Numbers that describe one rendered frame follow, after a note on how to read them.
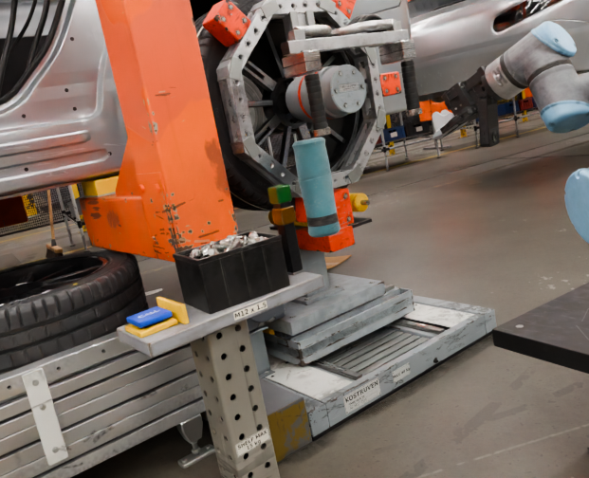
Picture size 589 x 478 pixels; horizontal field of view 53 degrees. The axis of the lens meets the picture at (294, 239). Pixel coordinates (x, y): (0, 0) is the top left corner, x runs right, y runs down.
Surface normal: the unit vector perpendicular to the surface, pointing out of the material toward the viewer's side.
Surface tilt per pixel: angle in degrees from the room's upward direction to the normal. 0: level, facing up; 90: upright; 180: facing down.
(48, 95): 90
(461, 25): 83
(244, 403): 90
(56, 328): 90
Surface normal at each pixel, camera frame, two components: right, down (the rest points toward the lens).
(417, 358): 0.60, 0.05
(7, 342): 0.32, 0.13
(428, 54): -0.81, 0.23
